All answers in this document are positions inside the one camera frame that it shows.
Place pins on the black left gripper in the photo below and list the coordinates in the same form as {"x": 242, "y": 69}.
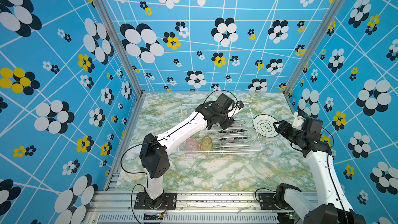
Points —
{"x": 230, "y": 121}

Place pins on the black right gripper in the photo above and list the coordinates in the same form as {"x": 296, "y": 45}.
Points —
{"x": 285, "y": 126}

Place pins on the white plate black flower outline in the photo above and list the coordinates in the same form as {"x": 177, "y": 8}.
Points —
{"x": 264, "y": 125}

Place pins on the white plate green red rim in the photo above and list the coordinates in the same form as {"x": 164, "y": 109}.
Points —
{"x": 232, "y": 131}

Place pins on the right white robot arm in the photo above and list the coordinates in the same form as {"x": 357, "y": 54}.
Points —
{"x": 332, "y": 205}

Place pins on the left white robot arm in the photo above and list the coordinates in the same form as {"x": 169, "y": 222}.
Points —
{"x": 155, "y": 150}

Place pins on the white plate in rack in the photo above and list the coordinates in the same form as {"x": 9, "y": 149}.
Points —
{"x": 233, "y": 145}
{"x": 233, "y": 138}

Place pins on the front white plate in rack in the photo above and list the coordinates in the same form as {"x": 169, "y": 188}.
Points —
{"x": 233, "y": 145}

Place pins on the yellow glass tumbler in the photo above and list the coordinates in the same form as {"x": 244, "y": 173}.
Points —
{"x": 206, "y": 144}

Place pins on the pink glass tumbler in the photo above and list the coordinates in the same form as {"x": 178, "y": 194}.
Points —
{"x": 192, "y": 145}

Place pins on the green circuit board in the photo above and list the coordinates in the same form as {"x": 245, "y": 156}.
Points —
{"x": 153, "y": 216}

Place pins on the white wire dish rack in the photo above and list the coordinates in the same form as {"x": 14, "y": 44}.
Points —
{"x": 243, "y": 120}

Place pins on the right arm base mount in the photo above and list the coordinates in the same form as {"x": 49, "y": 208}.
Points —
{"x": 267, "y": 201}

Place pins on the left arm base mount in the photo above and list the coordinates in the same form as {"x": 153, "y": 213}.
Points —
{"x": 164, "y": 201}

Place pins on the aluminium front rail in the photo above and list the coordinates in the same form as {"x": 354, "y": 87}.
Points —
{"x": 196, "y": 207}

